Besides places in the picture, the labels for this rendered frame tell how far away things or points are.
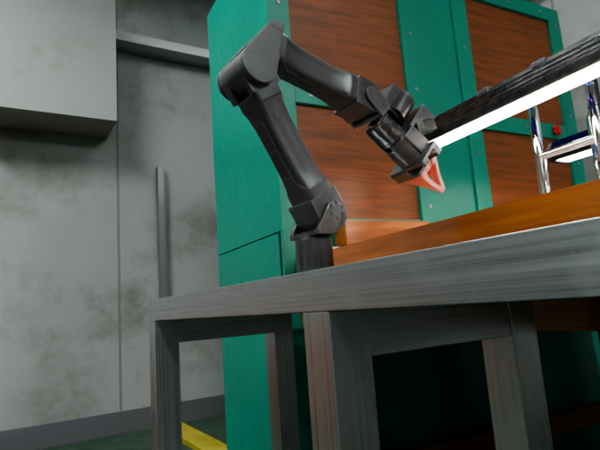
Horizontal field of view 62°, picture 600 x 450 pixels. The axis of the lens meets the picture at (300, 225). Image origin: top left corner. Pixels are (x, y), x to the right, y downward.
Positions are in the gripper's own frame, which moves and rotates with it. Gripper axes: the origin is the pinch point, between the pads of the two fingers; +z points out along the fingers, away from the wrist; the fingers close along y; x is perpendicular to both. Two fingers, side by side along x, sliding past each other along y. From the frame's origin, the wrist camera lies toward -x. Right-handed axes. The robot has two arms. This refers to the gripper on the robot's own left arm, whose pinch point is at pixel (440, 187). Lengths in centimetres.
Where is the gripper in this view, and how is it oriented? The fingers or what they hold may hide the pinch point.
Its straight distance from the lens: 107.4
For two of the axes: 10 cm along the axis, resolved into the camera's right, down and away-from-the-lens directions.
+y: -4.6, 1.8, 8.7
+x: -5.2, 7.5, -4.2
